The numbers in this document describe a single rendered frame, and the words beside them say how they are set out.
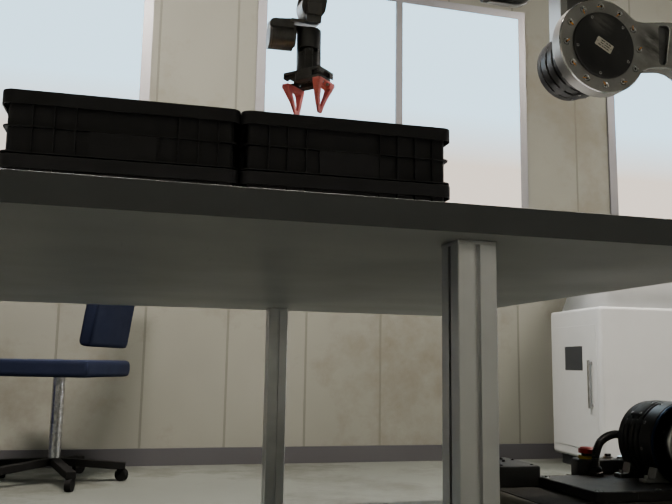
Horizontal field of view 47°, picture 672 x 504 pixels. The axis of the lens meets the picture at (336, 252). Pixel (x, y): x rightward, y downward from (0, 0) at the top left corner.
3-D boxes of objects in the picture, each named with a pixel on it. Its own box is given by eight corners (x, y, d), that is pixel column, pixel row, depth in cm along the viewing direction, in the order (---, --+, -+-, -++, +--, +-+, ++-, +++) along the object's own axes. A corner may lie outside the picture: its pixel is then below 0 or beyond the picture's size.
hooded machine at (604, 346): (650, 459, 422) (641, 250, 439) (724, 473, 370) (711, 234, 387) (544, 461, 405) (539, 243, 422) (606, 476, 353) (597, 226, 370)
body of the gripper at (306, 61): (319, 72, 175) (319, 41, 176) (282, 81, 181) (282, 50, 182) (334, 81, 181) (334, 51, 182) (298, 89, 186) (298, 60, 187)
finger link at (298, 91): (305, 109, 176) (306, 70, 177) (280, 114, 179) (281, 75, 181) (322, 117, 181) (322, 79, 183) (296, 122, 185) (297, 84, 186)
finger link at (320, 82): (319, 107, 174) (319, 67, 175) (293, 112, 177) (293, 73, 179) (335, 115, 179) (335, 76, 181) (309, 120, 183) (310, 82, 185)
